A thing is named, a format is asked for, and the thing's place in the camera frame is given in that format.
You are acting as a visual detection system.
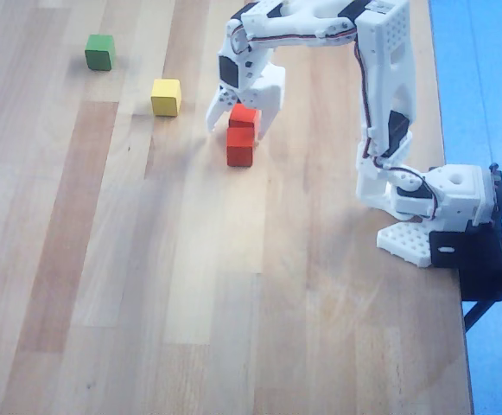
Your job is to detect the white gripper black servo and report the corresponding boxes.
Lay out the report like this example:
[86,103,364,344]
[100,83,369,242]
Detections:
[206,41,287,142]

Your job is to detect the red wooden cube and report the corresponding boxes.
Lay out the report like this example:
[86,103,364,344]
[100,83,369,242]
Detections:
[227,103,262,131]
[226,125,257,168]

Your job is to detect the yellow wooden cube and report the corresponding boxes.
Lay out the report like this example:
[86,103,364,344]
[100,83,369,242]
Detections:
[150,78,182,118]

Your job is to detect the green wooden cube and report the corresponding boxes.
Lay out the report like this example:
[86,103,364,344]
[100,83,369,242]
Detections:
[84,34,117,72]

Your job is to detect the black table clamp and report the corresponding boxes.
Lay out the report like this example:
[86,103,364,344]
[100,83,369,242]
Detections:
[429,218,502,303]

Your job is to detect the black table frame bar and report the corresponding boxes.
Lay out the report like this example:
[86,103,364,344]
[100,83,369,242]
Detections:
[463,297,502,334]

